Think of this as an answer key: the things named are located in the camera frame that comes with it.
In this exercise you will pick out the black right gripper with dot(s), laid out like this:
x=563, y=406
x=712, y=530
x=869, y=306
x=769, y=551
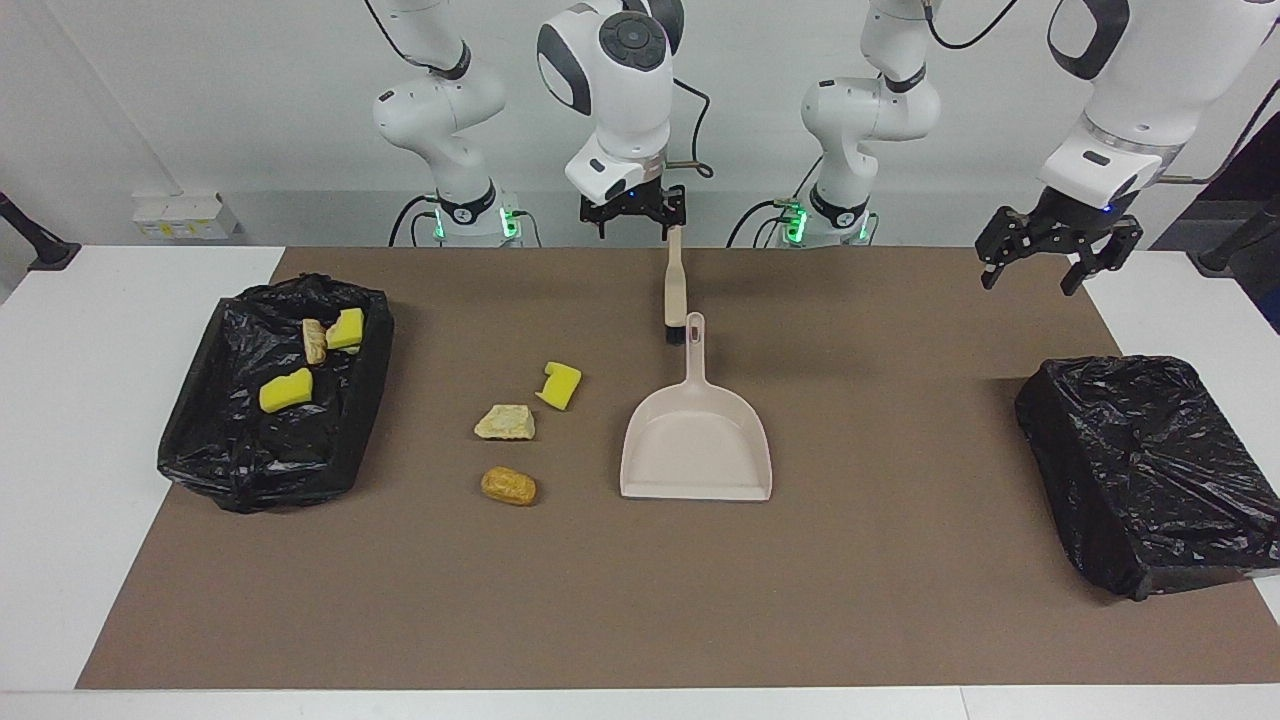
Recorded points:
x=635, y=202

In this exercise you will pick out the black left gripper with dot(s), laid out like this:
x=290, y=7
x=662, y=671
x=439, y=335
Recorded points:
x=1075, y=225

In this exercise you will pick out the beige hand brush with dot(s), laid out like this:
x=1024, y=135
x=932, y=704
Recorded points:
x=676, y=290

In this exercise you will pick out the notched yellow sponge piece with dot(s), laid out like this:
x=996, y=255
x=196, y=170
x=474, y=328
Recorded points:
x=562, y=388

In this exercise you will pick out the beige plastic dustpan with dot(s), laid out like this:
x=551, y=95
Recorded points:
x=695, y=450

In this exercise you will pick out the pale bread chunk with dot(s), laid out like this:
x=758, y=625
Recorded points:
x=505, y=423

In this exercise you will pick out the brown bread roll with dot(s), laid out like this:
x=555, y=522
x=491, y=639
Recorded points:
x=508, y=486

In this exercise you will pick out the wedge yellow sponge piece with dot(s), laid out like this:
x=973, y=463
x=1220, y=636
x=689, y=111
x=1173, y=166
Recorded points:
x=347, y=330

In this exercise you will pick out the small toy croissant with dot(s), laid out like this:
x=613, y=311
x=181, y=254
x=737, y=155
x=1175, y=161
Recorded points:
x=315, y=342

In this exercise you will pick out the large yellow sponge piece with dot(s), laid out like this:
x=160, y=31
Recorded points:
x=285, y=392

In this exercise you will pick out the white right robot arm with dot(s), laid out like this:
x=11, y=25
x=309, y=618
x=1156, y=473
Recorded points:
x=620, y=100

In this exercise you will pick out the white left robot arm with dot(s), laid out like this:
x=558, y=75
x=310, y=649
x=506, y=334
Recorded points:
x=870, y=110

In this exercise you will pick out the black bag-lined bin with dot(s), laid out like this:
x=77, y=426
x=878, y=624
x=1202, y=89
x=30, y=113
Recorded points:
x=250, y=450
x=1150, y=470

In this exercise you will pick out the black stand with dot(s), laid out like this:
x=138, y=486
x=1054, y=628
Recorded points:
x=1235, y=245
x=40, y=245

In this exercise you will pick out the dark background object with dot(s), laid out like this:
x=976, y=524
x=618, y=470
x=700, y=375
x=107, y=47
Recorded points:
x=1262, y=175

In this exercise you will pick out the brown table mat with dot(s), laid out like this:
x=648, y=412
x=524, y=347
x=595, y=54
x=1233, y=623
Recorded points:
x=640, y=620

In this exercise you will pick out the white wall socket box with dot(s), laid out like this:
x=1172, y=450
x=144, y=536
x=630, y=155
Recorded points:
x=185, y=215

